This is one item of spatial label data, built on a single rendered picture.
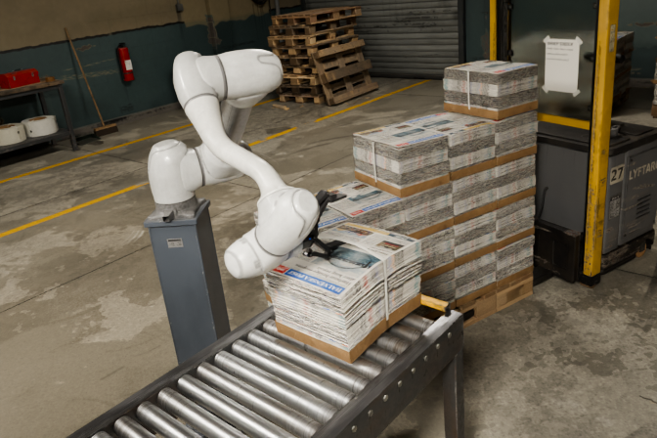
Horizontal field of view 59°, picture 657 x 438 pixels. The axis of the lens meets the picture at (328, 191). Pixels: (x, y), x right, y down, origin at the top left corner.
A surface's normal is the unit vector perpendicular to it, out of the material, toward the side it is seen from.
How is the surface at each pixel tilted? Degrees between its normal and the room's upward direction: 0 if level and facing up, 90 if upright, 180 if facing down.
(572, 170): 90
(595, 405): 0
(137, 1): 90
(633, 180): 90
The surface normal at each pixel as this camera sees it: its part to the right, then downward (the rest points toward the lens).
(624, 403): -0.10, -0.93
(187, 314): -0.07, 0.35
